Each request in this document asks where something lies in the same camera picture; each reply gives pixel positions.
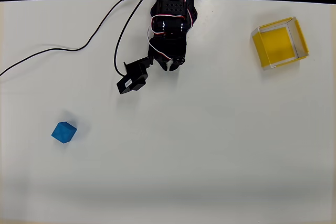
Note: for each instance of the blue cube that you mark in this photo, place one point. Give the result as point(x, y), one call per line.
point(63, 132)

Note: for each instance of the yellow and white box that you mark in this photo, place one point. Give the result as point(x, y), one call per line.
point(278, 44)

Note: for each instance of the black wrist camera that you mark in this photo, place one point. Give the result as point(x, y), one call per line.
point(132, 78)

